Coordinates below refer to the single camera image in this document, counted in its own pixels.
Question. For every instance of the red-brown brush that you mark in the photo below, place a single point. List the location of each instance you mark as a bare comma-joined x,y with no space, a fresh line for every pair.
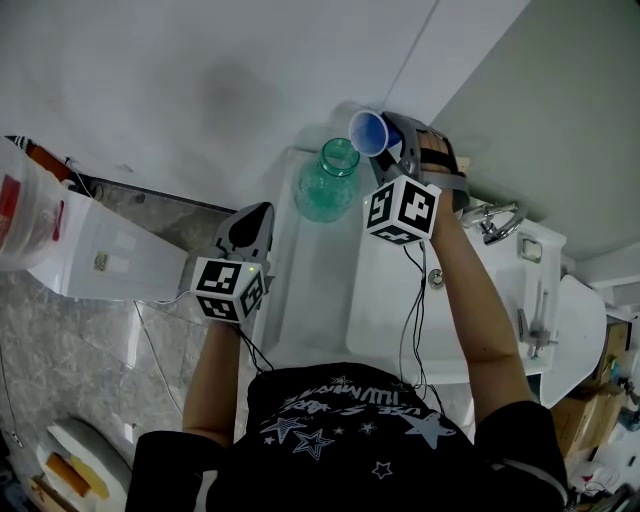
45,157

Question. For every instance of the person's right forearm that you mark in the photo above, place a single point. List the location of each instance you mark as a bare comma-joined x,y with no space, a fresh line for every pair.
472,300

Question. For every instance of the person's right hand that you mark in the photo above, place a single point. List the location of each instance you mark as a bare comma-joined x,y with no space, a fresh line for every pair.
435,150

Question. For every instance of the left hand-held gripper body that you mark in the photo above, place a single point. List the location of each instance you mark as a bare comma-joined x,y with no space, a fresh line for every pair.
222,285

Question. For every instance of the cardboard box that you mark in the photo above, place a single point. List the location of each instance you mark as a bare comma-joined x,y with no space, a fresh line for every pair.
590,420

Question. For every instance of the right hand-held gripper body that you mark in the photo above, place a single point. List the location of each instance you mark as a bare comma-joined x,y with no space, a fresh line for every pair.
402,210

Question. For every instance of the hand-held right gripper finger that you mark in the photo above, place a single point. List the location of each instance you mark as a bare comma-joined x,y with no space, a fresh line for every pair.
397,122
384,165

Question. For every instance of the white appliance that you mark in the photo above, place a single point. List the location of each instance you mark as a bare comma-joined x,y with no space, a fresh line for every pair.
125,260

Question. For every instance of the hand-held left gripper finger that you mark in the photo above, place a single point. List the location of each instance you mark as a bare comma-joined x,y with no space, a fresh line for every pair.
239,230
262,225

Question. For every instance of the red-print plastic bag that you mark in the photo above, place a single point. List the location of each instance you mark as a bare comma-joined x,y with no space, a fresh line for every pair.
30,220

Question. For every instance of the black star-print t-shirt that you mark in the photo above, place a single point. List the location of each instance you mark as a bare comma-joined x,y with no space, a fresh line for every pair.
350,475

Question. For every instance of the white toilet lid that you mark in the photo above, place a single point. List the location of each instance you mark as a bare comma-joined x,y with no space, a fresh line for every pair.
580,340

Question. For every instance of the white sink basin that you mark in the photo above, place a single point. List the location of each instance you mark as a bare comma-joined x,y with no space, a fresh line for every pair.
320,310

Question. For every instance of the person's left forearm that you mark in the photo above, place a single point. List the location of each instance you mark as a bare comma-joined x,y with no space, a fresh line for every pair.
215,380

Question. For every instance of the chrome faucet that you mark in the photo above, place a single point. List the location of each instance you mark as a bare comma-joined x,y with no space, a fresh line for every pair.
506,227

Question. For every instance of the white tray with orange items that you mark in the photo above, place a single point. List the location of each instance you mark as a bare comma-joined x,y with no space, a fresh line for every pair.
75,465

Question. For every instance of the green transparent container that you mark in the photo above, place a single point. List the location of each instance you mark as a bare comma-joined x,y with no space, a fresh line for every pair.
325,192

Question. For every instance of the blue plastic cup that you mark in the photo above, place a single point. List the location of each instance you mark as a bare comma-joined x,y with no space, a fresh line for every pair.
369,132

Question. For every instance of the grey metal holder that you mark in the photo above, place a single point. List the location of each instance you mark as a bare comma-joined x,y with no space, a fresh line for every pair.
537,327

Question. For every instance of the chrome drain knob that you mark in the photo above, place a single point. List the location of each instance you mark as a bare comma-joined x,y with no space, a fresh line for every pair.
436,278

